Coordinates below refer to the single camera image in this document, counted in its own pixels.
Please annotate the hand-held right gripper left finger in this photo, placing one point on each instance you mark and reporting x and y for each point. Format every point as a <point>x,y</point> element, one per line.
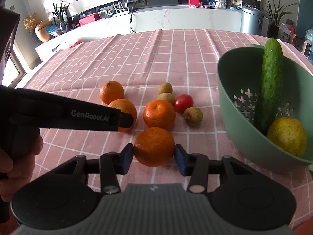
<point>127,160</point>

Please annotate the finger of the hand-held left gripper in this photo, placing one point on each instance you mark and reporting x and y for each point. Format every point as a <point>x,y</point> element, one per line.
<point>126,120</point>

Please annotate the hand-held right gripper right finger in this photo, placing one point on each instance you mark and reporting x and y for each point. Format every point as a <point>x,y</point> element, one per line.
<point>180,161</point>

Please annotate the orange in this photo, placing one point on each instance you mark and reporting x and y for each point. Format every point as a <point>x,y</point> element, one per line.
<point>111,92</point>
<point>124,105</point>
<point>159,114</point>
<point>154,146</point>

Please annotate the kiwi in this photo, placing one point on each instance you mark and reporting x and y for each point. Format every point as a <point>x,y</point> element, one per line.
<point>193,116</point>

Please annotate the red tomato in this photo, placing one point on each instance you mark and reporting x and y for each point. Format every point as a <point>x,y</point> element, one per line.
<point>184,103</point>

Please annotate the green colander bowl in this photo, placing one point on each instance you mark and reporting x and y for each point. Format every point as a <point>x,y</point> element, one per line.
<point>234,137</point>

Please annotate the person's left hand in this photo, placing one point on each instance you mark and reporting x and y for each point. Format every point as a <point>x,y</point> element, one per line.
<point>22,169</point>

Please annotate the pink tissue box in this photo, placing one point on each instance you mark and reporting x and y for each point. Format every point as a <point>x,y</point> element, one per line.
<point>72,44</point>

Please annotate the pink checked tablecloth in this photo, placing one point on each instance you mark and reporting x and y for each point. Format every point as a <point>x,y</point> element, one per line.
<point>171,61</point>

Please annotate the blue snack bag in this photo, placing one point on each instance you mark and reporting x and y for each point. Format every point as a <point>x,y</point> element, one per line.
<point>53,30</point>

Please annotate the round brown vase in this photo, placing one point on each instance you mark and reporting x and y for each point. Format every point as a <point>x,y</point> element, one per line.
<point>43,31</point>

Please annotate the dried flowers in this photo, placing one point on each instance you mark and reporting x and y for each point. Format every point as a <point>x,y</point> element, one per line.
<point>30,20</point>

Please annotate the large red box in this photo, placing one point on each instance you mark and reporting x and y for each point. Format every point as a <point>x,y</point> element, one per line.
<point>88,19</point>

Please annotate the leafy plant in glass vase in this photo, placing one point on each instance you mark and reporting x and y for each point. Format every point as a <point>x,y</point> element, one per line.
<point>61,14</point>

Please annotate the yellow-green pear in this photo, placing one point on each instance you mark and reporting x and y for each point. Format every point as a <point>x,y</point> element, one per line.
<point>286,137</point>

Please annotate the small white device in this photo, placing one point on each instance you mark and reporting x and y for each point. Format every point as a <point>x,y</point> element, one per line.
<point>103,13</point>

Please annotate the white router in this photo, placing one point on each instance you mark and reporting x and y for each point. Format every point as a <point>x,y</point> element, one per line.
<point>121,9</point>

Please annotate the white marble media console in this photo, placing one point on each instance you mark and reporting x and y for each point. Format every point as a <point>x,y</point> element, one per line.
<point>185,17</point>

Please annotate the green cucumber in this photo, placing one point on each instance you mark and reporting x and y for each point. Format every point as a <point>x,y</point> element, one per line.
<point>270,78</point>

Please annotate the small red box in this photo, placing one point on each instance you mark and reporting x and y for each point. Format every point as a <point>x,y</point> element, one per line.
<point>193,0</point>

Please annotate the silver trash can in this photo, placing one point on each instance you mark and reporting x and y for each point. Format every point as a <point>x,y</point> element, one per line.
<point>251,20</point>

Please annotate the white plastic bag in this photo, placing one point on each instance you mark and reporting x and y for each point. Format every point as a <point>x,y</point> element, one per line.
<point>286,33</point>

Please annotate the blue water bottle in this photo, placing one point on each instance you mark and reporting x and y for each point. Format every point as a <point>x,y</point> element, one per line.
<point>309,41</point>

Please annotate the tall potted plant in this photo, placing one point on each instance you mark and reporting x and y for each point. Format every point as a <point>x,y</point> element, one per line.
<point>275,12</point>

